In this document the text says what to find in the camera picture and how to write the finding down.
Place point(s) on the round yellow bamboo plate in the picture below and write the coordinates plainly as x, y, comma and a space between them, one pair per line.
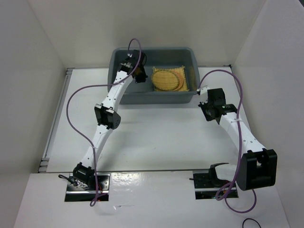
165, 80

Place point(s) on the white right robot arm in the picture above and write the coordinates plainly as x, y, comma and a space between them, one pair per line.
257, 165

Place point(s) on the square woven bamboo tray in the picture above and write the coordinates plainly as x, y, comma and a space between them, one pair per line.
170, 69

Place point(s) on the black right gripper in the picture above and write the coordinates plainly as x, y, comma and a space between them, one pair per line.
208, 117

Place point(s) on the round orange woven plate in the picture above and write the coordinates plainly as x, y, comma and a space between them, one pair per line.
182, 81

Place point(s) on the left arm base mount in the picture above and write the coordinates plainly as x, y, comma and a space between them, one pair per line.
77, 192

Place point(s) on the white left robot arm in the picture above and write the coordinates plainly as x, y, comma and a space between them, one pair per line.
107, 120

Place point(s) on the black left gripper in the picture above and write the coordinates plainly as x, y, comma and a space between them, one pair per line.
141, 79

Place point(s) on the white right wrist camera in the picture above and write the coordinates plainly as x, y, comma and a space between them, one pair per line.
202, 90

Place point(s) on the grey plastic bin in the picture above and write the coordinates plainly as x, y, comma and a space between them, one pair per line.
164, 58

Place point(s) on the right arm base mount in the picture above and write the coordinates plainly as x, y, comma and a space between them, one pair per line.
204, 186

